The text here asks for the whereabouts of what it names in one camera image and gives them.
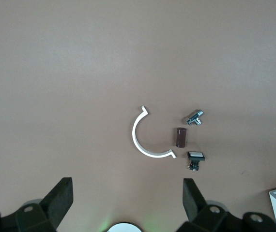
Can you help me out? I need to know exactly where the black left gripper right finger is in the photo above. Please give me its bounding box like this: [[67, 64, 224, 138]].
[[176, 178, 243, 232]]

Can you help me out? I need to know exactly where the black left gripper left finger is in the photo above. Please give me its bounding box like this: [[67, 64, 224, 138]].
[[15, 177, 74, 232]]

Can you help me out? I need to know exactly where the brown terminal block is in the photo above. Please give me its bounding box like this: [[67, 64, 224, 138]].
[[175, 127, 186, 148]]

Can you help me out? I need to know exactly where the chrome tee fitting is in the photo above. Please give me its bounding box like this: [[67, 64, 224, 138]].
[[184, 110, 204, 126]]

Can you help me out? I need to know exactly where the white rectangular button switch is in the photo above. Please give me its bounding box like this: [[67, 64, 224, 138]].
[[184, 151, 206, 172]]

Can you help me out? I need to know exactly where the white half-ring clamp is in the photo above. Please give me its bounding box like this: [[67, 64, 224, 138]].
[[132, 105, 177, 159]]

